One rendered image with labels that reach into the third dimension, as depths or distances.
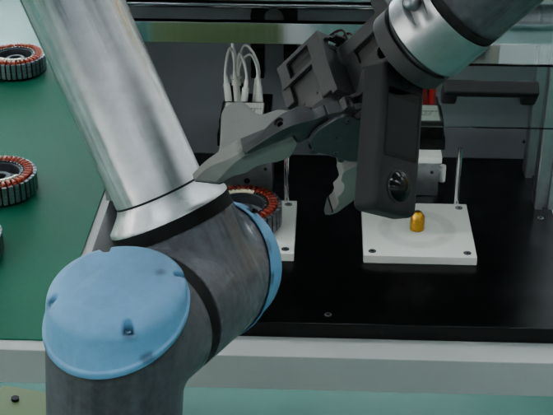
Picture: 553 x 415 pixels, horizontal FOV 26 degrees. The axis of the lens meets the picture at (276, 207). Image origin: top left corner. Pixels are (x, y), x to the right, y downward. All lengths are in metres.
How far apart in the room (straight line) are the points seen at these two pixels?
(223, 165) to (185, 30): 0.71
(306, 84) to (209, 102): 0.90
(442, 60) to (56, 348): 0.38
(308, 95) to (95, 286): 0.23
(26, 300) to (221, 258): 0.57
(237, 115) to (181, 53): 0.86
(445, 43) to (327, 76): 0.11
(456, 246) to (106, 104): 0.70
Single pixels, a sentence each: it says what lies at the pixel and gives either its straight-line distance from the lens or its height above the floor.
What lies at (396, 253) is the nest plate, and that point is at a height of 0.78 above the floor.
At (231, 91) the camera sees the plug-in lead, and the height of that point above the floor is 0.91.
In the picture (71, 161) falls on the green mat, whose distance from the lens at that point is 1.93.
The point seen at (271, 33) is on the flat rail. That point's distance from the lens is 1.64.
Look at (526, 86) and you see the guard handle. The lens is 1.41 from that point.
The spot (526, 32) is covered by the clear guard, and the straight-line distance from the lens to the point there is 1.56.
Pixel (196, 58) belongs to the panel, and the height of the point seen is 0.93.
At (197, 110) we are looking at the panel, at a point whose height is 0.84.
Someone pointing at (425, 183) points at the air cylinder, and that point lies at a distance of 1.76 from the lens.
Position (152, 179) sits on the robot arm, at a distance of 1.06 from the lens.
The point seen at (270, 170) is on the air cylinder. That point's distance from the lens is 1.75.
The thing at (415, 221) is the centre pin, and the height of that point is 0.80.
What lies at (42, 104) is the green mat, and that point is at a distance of 2.15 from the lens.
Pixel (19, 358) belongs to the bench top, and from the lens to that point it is 1.51.
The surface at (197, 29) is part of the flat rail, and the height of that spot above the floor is 1.03.
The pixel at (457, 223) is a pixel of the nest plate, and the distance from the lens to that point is 1.68.
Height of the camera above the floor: 1.59
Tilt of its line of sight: 28 degrees down
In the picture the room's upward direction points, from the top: straight up
